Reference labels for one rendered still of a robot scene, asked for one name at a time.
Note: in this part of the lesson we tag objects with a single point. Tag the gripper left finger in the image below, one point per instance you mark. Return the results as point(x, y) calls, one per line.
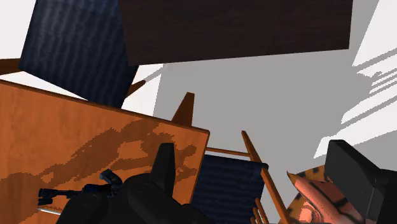
point(145, 198)

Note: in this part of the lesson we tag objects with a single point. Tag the orange wooden table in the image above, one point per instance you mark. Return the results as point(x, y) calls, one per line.
point(46, 130)

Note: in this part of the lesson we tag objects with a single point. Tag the dark blue upholstered wooden chair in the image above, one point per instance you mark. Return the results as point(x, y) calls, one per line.
point(226, 186)
point(77, 49)

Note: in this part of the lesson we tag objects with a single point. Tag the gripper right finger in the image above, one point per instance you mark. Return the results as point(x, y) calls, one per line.
point(356, 176)

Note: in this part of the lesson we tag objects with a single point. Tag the orange black patterned figure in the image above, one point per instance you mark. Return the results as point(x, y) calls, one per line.
point(313, 198)

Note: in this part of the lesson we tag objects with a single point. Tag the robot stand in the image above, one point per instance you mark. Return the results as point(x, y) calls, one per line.
point(235, 28)

